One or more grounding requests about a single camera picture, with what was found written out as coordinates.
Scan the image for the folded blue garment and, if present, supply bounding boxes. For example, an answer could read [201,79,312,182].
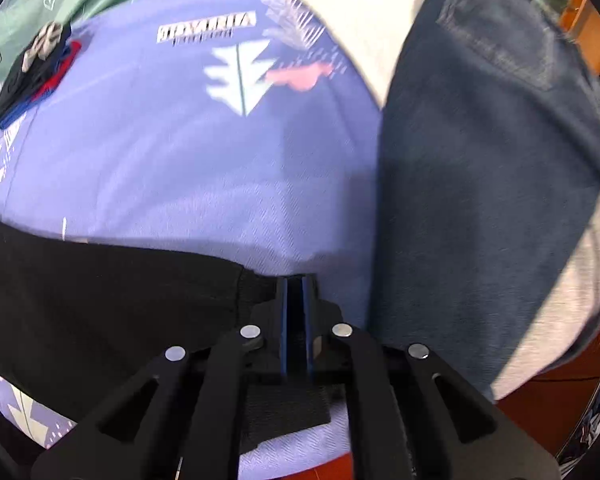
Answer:
[2,40,83,126]

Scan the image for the black pants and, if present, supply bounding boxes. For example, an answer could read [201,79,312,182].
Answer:
[0,212,336,448]

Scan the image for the folded red garment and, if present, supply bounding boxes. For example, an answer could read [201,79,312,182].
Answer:
[42,45,81,91]

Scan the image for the blue denim jeans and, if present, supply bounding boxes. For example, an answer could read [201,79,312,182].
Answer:
[372,0,600,403]

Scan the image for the light grey cloth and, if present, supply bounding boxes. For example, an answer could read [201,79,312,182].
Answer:
[490,190,600,403]

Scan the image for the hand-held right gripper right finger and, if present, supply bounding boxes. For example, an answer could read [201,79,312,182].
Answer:
[300,273,563,480]

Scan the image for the wooden bed frame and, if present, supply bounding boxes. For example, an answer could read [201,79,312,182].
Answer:
[560,0,600,78]

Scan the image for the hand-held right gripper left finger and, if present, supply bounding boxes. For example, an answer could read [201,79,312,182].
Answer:
[30,276,291,480]

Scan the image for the folded black garment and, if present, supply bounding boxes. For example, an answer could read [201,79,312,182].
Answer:
[0,22,73,128]

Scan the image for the white pillow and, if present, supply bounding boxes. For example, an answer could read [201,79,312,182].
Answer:
[284,0,456,110]

